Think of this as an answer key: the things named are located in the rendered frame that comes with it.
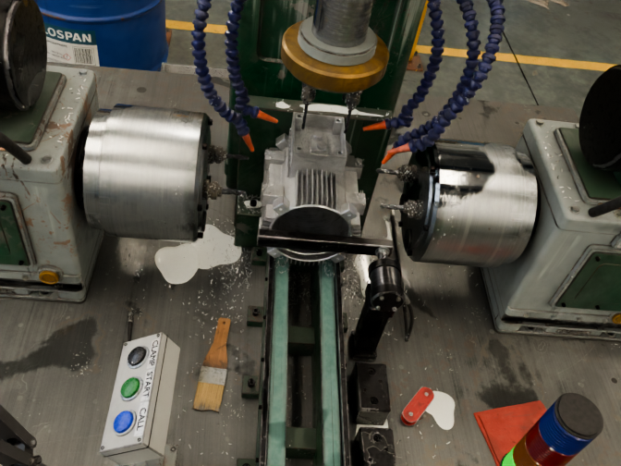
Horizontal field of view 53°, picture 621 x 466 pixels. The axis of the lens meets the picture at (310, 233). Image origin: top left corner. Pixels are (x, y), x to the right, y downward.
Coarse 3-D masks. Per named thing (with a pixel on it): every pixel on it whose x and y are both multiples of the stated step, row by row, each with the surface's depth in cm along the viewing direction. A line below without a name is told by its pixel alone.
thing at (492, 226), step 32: (416, 160) 126; (448, 160) 114; (480, 160) 115; (512, 160) 117; (416, 192) 124; (448, 192) 112; (480, 192) 113; (512, 192) 114; (416, 224) 122; (448, 224) 113; (480, 224) 114; (512, 224) 114; (416, 256) 121; (448, 256) 119; (480, 256) 119; (512, 256) 121
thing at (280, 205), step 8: (280, 136) 125; (280, 144) 124; (280, 200) 112; (280, 208) 112; (288, 208) 112; (344, 208) 113; (352, 208) 114; (344, 216) 114; (352, 216) 114; (272, 248) 121; (336, 256) 122; (344, 256) 123
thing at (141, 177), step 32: (96, 128) 109; (128, 128) 108; (160, 128) 109; (192, 128) 110; (96, 160) 107; (128, 160) 106; (160, 160) 107; (192, 160) 108; (224, 160) 122; (96, 192) 108; (128, 192) 107; (160, 192) 108; (192, 192) 108; (96, 224) 114; (128, 224) 111; (160, 224) 111; (192, 224) 111
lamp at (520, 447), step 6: (522, 438) 85; (522, 444) 84; (516, 450) 86; (522, 450) 84; (516, 456) 86; (522, 456) 84; (528, 456) 83; (516, 462) 86; (522, 462) 84; (528, 462) 83; (534, 462) 82
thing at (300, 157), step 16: (320, 128) 123; (336, 128) 121; (288, 144) 122; (304, 144) 119; (320, 144) 117; (336, 144) 121; (288, 160) 117; (304, 160) 114; (320, 160) 114; (336, 160) 114; (288, 176) 118; (336, 176) 117
